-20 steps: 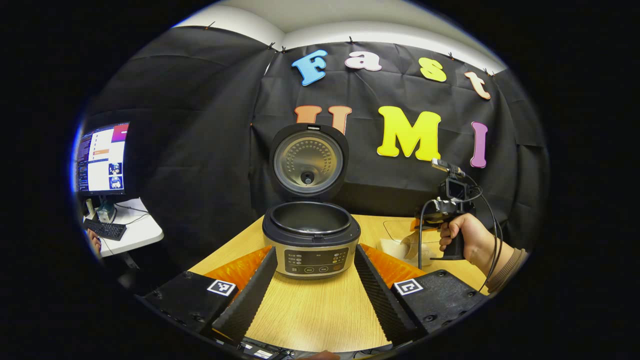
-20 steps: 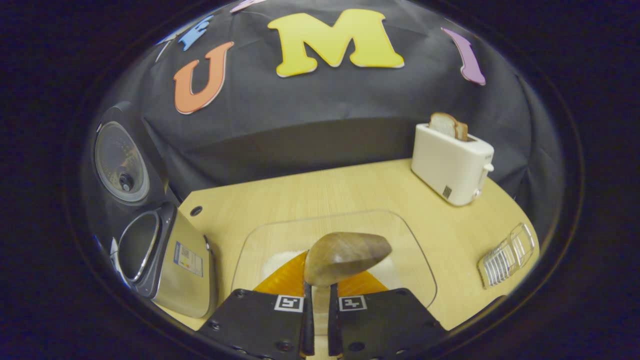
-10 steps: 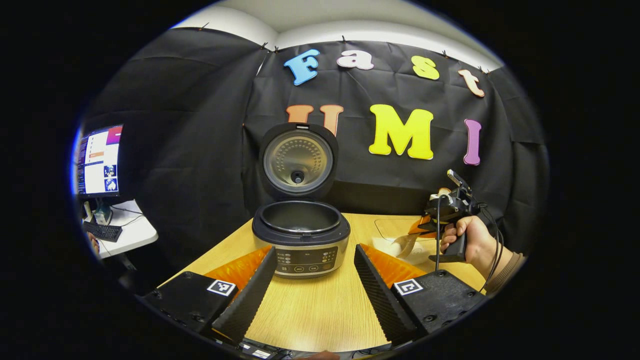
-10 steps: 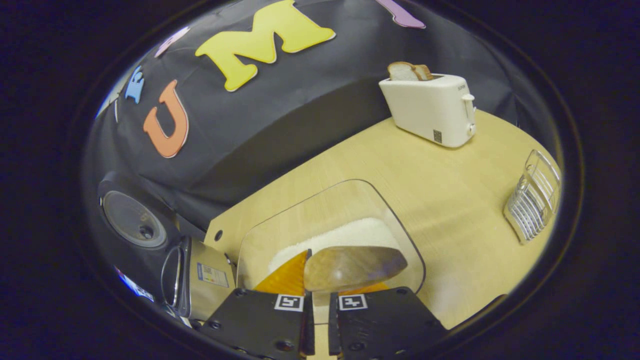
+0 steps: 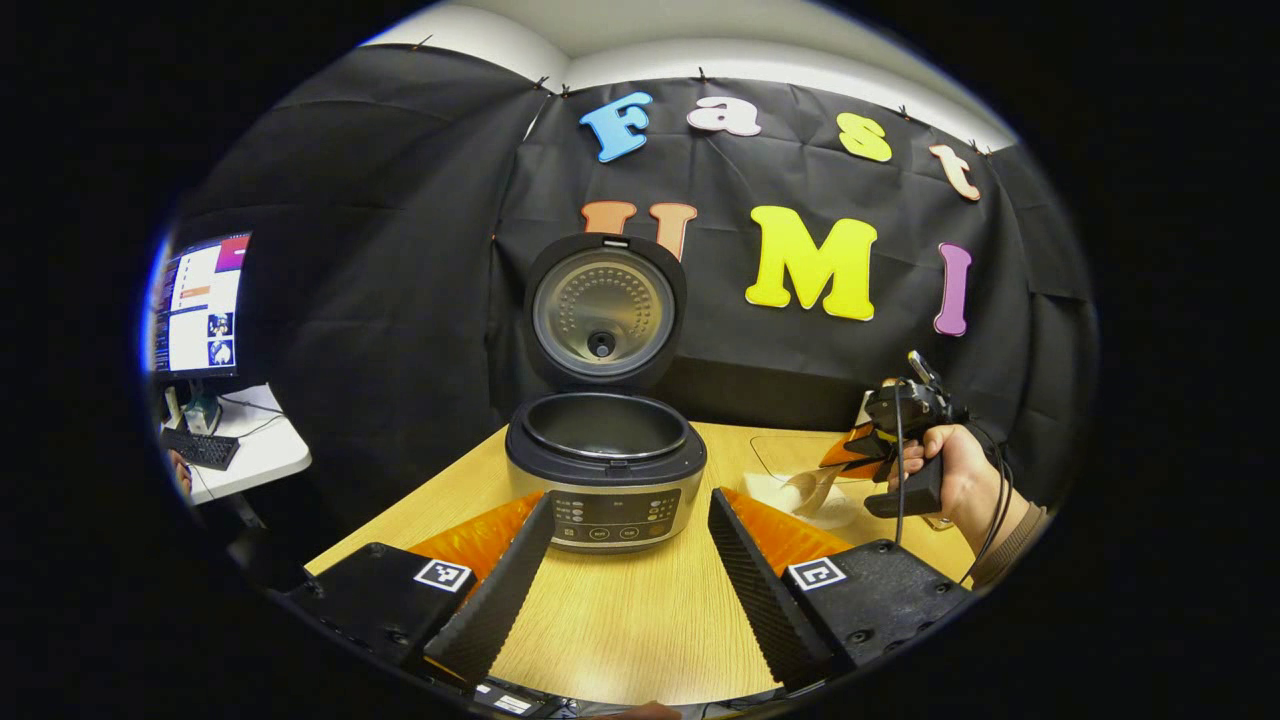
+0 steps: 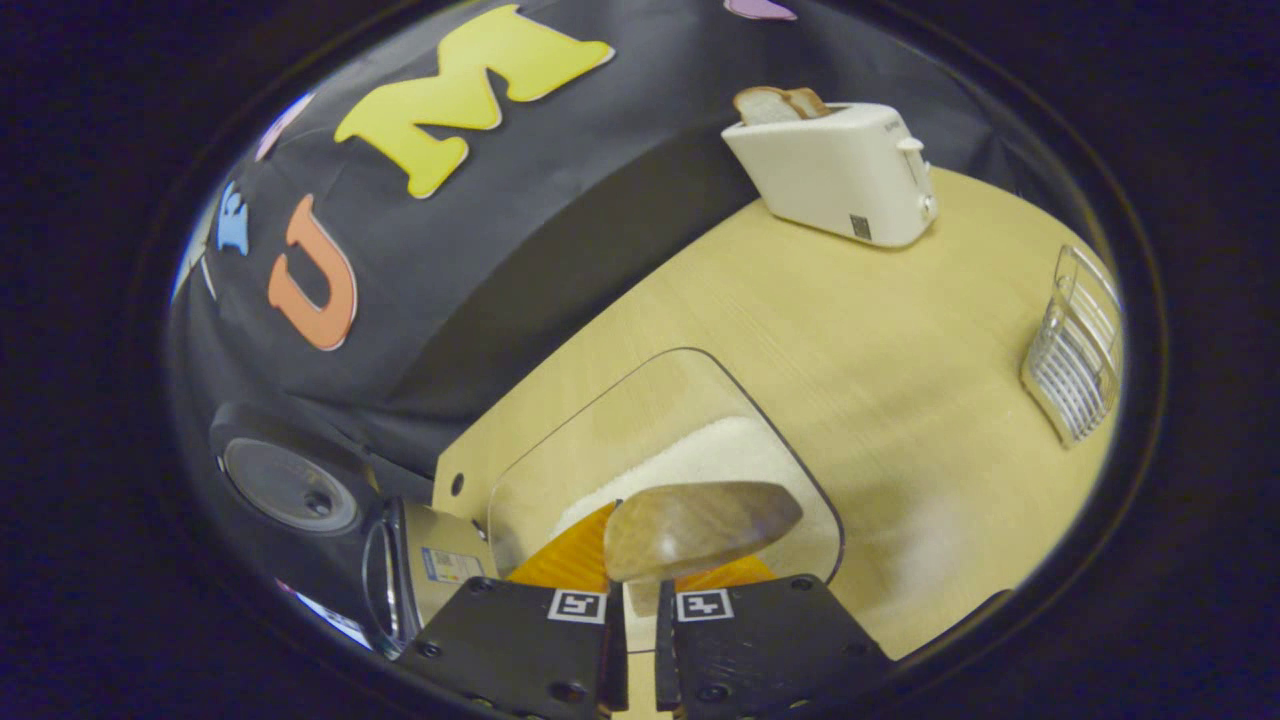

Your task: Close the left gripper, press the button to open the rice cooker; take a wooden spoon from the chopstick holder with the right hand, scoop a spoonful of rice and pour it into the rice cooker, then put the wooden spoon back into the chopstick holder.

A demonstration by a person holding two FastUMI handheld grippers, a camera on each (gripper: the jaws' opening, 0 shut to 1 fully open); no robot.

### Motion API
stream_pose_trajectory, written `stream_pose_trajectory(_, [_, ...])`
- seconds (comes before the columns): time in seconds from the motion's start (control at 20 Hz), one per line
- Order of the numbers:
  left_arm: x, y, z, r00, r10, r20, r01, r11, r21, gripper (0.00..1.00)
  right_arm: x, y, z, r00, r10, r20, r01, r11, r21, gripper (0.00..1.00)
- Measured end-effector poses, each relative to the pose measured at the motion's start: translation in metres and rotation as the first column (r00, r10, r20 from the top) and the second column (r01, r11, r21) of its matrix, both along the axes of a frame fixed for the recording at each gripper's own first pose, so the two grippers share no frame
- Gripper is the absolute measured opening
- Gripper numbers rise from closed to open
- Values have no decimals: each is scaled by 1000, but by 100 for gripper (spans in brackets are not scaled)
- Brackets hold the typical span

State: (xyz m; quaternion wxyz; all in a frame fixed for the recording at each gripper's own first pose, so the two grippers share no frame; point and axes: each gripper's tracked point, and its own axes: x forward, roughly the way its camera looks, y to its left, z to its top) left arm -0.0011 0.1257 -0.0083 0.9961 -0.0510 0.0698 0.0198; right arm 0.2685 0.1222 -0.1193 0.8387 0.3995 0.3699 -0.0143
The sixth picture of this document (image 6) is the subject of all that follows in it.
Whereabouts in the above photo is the black backdrop cloth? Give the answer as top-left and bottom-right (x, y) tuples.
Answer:
(165, 0), (1091, 481)

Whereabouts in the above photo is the light toast slice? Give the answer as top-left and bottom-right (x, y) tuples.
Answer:
(733, 86), (803, 126)

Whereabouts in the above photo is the dark grey rice cooker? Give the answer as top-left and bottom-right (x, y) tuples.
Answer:
(208, 400), (501, 663)

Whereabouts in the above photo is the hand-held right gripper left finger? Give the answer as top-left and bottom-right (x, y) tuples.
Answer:
(398, 500), (629, 720)

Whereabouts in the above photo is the white toaster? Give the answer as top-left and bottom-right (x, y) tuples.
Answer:
(721, 102), (939, 249)

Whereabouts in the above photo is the wooden spoon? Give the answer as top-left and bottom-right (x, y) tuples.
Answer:
(603, 481), (804, 651)

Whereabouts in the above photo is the metal wire chopstick holder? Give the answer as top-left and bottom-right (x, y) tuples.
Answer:
(1020, 245), (1123, 448)

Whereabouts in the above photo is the clear plastic container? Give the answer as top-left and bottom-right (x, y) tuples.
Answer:
(487, 347), (846, 601)

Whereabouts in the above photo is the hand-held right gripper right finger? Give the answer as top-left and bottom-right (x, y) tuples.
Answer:
(655, 555), (893, 719)

